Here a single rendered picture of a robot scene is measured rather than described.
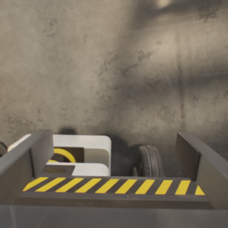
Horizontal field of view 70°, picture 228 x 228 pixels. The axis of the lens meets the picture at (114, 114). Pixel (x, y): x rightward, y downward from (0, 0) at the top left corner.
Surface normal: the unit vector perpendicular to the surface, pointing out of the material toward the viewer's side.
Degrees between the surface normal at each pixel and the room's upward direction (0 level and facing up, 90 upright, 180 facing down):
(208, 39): 0
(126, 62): 0
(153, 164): 54
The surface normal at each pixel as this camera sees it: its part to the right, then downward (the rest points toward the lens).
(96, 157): -0.01, 0.25
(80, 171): 0.02, -0.97
